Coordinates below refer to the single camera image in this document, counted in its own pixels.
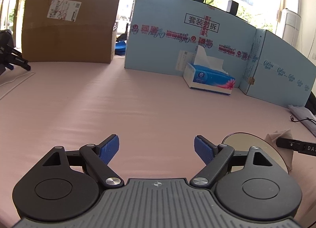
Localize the white cloth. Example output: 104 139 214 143
265 130 293 172

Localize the round beige bowl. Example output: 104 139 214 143
222 132 293 173

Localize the pink table cloth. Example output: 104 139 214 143
1 57 315 227

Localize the blue tissue box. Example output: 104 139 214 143
183 45 236 95

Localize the white air conditioner unit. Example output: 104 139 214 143
276 9 302 47

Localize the brown cardboard box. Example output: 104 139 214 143
21 0 119 64

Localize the black tripod equipment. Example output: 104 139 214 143
0 30 31 75

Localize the light blue cardboard box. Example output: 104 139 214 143
125 0 315 107

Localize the grey pouch with cable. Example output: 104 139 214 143
288 105 316 136

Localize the white cable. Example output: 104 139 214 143
0 70 37 101

